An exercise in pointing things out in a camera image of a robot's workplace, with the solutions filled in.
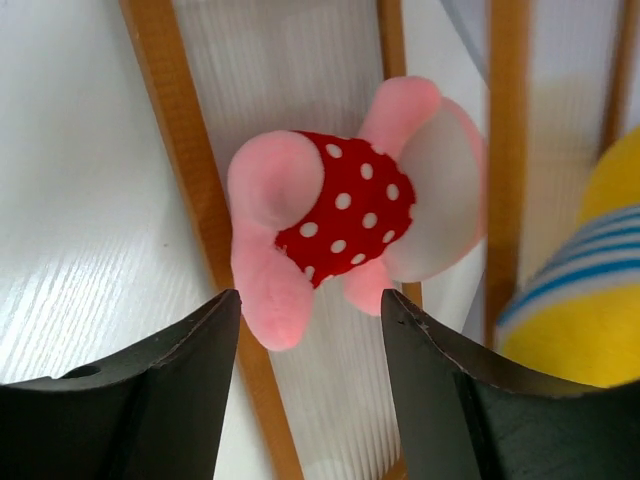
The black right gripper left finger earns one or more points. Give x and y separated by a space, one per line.
153 410

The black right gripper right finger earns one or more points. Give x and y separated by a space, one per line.
500 400

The brown wooden toy shelf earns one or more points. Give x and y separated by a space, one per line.
158 43

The yellow doll blue striped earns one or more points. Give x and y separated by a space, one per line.
578 316

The pink pig doll facing up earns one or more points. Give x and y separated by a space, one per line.
401 201

